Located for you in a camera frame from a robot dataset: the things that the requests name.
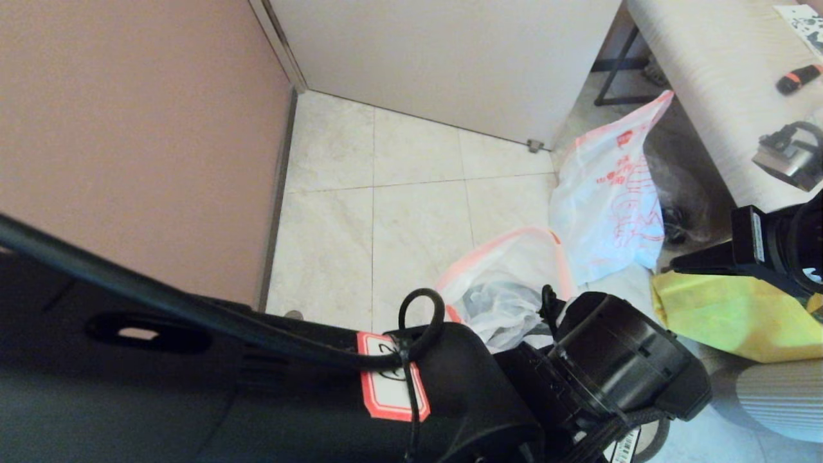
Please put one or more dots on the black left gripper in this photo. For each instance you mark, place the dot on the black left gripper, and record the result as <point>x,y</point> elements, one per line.
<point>617,437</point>

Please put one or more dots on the white wood-grain table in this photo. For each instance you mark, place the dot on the white wood-grain table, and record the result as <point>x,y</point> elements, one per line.
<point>707,83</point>

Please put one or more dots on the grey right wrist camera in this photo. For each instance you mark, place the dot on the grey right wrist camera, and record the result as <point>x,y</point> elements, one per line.
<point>787,164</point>

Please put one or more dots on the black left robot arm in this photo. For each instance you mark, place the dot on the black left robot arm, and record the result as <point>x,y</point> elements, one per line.
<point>193,399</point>

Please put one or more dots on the black and orange marker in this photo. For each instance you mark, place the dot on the black and orange marker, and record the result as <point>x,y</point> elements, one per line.
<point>797,78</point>

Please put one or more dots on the black metal table frame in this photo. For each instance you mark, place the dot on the black metal table frame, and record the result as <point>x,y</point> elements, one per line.
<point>627,99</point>

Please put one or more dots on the grey ribbed round object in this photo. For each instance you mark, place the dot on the grey ribbed round object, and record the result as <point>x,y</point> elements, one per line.
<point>781,402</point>

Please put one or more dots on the metal door bottom latch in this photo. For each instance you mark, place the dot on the metal door bottom latch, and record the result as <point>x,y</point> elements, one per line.
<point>534,146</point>

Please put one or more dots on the white red-print trash bag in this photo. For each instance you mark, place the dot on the white red-print trash bag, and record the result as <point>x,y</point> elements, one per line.
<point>508,270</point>
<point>604,206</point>

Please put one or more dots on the clear bag with dark contents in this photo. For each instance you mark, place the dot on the clear bag with dark contents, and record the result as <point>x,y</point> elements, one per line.
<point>685,199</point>

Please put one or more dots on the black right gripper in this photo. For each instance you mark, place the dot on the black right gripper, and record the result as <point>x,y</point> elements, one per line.
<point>768,238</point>

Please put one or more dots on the black-patterned white paper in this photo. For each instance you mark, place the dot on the black-patterned white paper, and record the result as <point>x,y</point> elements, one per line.
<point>807,26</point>

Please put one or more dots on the yellow fabric bag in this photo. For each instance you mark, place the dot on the yellow fabric bag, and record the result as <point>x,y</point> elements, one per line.
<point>726,315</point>

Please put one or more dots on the white door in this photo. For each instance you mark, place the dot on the white door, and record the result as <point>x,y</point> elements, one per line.
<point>450,64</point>

